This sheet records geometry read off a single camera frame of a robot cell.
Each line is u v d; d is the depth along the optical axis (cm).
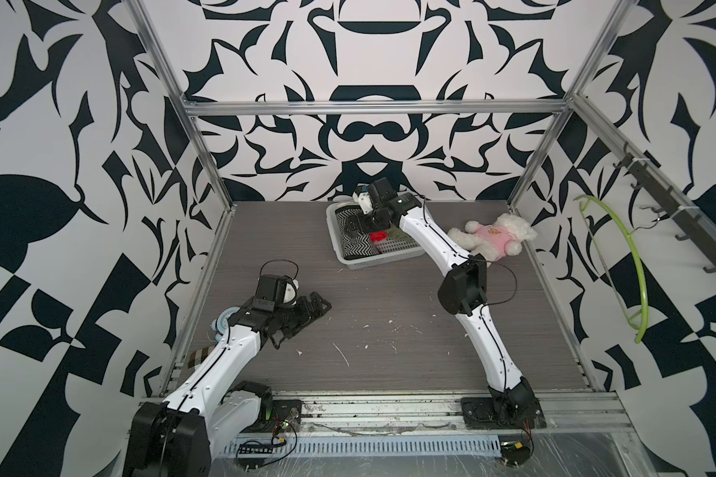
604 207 76
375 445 71
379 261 97
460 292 64
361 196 89
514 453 70
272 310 65
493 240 99
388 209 73
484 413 74
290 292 70
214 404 45
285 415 73
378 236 104
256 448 73
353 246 97
